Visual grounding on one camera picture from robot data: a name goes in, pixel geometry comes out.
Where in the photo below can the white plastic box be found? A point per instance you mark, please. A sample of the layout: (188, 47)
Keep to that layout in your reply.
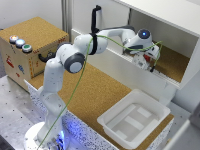
(133, 120)

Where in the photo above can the wooden drawer box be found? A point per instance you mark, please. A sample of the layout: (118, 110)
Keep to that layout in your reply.
(33, 31)

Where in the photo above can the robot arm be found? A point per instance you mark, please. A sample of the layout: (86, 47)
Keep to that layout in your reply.
(53, 80)

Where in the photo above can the blue button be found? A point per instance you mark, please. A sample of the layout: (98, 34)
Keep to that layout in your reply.
(20, 42)

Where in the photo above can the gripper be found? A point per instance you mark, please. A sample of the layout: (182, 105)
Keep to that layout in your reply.
(146, 51)

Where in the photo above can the red button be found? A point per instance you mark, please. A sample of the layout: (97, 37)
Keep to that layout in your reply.
(14, 39)

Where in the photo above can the green button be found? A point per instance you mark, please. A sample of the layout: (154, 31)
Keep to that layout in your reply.
(26, 48)

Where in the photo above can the white sliding door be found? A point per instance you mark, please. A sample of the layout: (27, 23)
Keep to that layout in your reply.
(113, 15)

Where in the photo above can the white cabinet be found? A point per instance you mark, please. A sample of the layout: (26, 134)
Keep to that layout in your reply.
(173, 13)

